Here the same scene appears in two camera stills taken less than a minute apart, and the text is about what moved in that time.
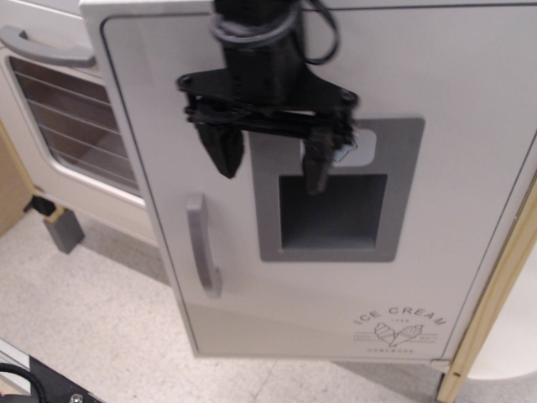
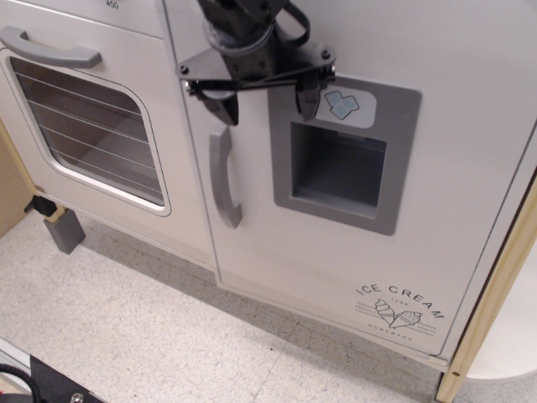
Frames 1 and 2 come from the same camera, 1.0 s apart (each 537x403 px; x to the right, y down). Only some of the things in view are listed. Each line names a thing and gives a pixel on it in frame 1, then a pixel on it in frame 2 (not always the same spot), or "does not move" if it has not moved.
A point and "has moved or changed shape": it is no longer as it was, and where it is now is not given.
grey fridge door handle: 200,232 -> 220,143
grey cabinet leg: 65,231 does not move
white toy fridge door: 388,261 has moved or changed shape
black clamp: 45,206 does not move
